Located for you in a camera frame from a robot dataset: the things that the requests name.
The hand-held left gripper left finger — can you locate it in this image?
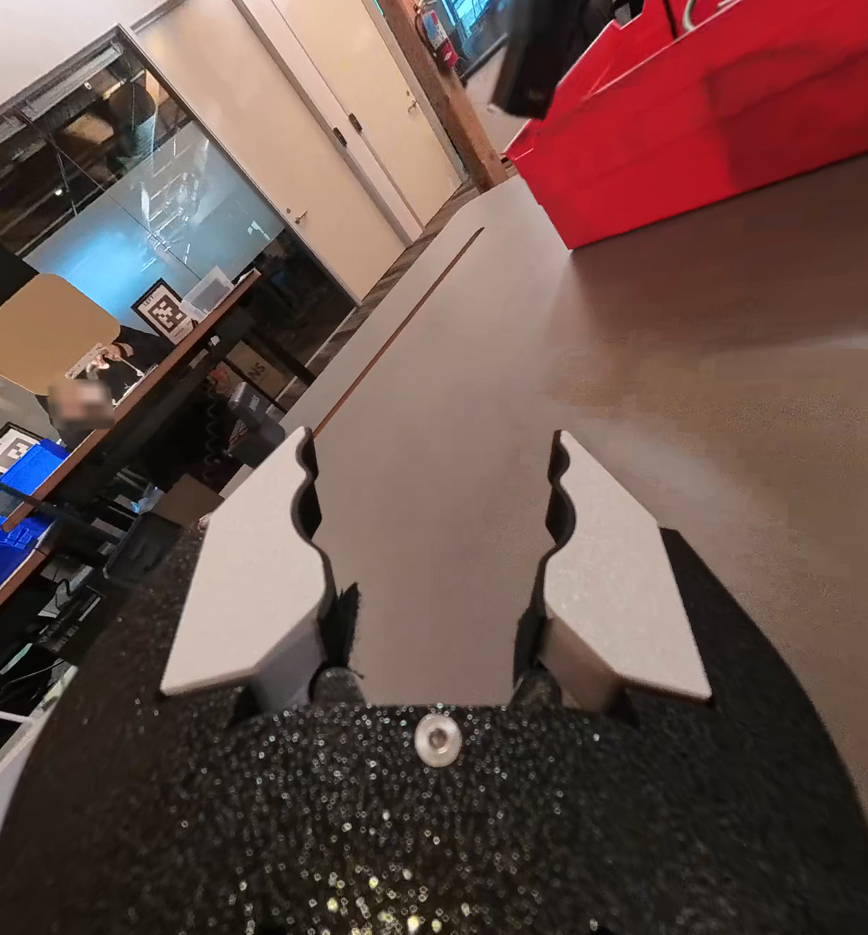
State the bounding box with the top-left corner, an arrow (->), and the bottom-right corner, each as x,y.
160,427 -> 334,708

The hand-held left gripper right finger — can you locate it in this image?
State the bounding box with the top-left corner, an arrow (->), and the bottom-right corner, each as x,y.
535,429 -> 714,714

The printed cardboard box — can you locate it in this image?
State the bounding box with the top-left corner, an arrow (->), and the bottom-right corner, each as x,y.
222,339 -> 311,410

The wooden desk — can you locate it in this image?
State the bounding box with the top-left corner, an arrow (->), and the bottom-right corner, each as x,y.
0,269 -> 263,644

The printed tag board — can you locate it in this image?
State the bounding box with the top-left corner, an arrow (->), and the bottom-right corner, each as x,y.
130,278 -> 195,340
0,422 -> 44,479

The clear plastic box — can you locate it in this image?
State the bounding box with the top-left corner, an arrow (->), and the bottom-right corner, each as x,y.
185,266 -> 234,308

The glass partition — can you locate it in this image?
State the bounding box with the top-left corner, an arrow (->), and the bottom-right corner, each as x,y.
0,25 -> 358,366

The red plastic bin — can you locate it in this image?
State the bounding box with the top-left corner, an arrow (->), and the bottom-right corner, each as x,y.
505,0 -> 868,251

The white double door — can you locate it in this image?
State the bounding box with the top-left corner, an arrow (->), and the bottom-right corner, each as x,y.
233,0 -> 467,302

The red fire extinguisher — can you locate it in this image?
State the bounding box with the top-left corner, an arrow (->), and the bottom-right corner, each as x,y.
413,0 -> 458,74

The wooden post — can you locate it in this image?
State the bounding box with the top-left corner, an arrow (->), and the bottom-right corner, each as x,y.
386,0 -> 511,192

